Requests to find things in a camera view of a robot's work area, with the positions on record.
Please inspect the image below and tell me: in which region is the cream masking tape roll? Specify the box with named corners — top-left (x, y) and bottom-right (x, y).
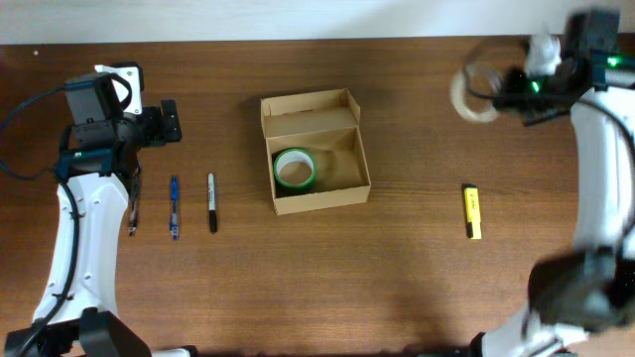
top-left (449, 63), bottom-right (502, 124)

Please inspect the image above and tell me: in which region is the black pen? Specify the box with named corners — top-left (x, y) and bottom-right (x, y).
top-left (128, 168), bottom-right (142, 237)

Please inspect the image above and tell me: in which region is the yellow highlighter marker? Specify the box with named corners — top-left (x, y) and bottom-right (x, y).
top-left (463, 184), bottom-right (482, 240)

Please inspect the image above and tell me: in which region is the black permanent marker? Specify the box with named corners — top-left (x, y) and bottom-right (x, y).
top-left (207, 173), bottom-right (218, 234)

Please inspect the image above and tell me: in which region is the blue pen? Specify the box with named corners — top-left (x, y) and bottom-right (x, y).
top-left (170, 176), bottom-right (179, 240)

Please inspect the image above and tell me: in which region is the green tape roll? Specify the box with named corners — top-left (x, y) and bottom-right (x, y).
top-left (273, 148), bottom-right (317, 195)

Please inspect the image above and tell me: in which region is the cardboard box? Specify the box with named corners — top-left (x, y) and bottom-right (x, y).
top-left (260, 88), bottom-right (371, 215)

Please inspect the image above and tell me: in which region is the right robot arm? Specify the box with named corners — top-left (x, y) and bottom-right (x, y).
top-left (450, 7), bottom-right (634, 356)

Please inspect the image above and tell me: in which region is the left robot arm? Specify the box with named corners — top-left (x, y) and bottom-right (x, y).
top-left (4, 61), bottom-right (183, 356)

